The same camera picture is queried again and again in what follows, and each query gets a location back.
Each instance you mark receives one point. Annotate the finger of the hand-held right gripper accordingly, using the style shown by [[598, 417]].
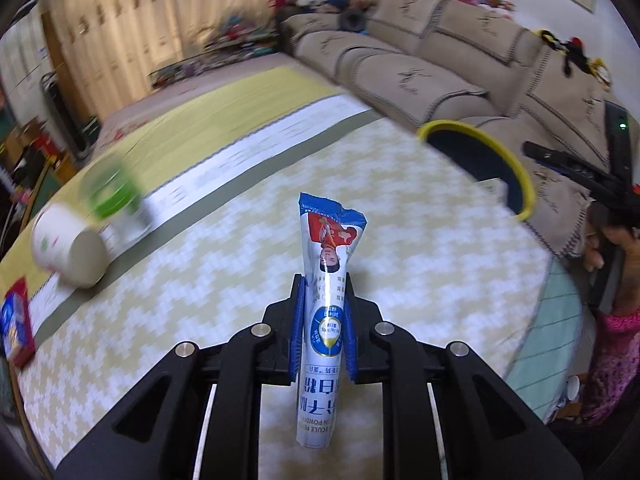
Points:
[[560, 160]]

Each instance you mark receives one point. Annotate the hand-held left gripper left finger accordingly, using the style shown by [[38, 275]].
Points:
[[297, 330]]

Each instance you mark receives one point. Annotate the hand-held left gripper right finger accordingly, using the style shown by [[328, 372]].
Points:
[[349, 330]]

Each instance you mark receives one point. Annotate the blue and white sachet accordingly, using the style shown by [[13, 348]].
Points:
[[327, 270]]

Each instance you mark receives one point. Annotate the black bin with yellow rim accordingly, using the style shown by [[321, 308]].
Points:
[[475, 160]]

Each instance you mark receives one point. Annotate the person's right forearm pink sleeve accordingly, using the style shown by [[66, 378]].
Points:
[[615, 365]]

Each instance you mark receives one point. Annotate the person's right hand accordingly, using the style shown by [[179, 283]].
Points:
[[631, 265]]

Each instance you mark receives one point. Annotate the black and yellow plush toy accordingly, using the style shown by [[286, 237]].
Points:
[[575, 55]]

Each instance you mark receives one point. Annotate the beige sofa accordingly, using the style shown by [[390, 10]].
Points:
[[415, 55]]

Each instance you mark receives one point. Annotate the clear jar with green lid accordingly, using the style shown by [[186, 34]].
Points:
[[112, 200]]

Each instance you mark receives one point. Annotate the white paper cup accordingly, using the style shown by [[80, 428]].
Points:
[[67, 247]]

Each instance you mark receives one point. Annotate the dark blue neck pillow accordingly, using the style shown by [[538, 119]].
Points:
[[353, 21]]

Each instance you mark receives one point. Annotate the blue and red packet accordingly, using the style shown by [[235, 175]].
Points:
[[15, 325]]

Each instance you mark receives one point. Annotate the black tower fan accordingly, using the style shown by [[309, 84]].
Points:
[[62, 115]]

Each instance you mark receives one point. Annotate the cream embroidered curtain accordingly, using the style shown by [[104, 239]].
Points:
[[135, 25]]

